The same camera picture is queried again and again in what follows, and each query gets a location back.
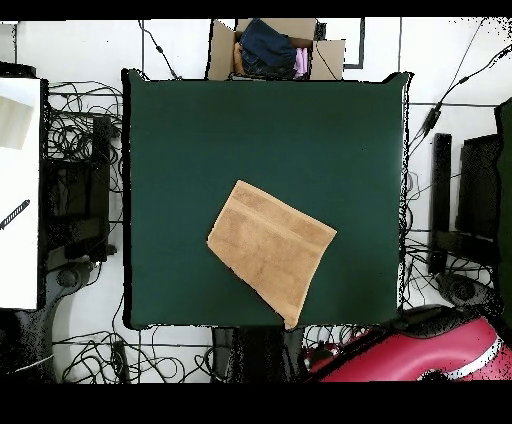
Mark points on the tan terry towel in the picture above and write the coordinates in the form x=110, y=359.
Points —
x=272, y=248

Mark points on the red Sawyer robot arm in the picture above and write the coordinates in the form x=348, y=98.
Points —
x=420, y=352

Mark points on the black flat device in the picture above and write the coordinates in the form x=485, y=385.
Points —
x=16, y=71

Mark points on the dark green table cloth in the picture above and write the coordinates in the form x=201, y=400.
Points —
x=180, y=160

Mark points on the tan garment in box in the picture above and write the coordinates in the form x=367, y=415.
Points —
x=238, y=60

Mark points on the pink garment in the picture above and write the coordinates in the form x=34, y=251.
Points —
x=300, y=62

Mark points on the open cardboard box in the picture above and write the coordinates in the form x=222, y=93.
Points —
x=220, y=52

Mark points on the dark blue jeans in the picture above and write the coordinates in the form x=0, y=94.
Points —
x=266, y=48

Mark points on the black power strip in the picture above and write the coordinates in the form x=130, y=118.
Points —
x=120, y=360

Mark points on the white desk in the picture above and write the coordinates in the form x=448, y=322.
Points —
x=20, y=260

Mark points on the beige paper sheet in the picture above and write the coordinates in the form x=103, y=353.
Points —
x=14, y=124

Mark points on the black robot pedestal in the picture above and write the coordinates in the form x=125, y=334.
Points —
x=256, y=356

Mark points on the black metal frame piece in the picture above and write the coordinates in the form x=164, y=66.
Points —
x=362, y=40

